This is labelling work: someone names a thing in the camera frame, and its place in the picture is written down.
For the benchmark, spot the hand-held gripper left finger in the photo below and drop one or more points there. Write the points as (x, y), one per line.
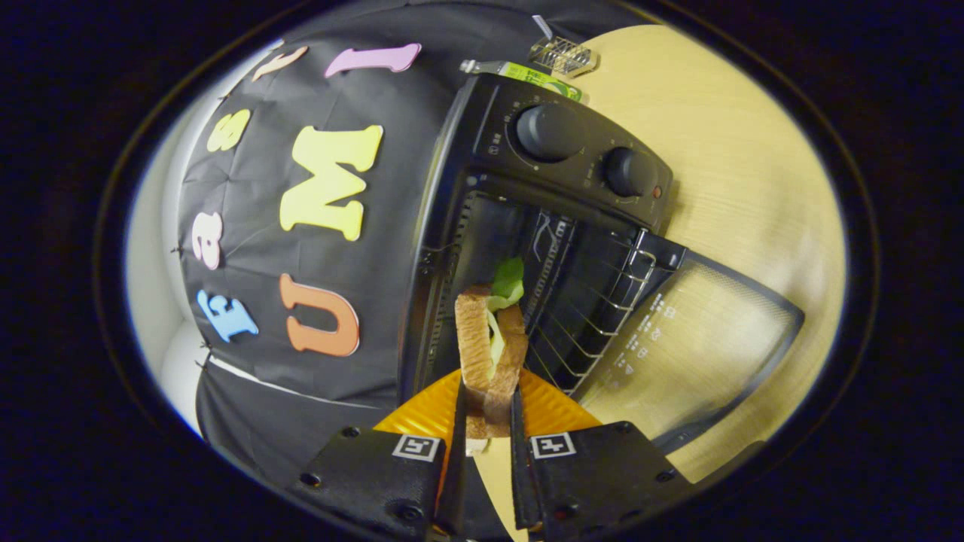
(456, 482)

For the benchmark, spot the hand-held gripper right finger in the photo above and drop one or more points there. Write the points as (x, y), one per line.
(521, 482)

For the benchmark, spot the lettuce toast sandwich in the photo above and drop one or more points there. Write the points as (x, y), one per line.
(474, 339)

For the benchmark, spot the black toaster oven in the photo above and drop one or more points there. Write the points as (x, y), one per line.
(550, 132)

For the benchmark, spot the green label bottle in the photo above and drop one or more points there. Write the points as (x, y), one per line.
(527, 73)

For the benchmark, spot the metal utensil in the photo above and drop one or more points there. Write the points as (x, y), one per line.
(542, 26)

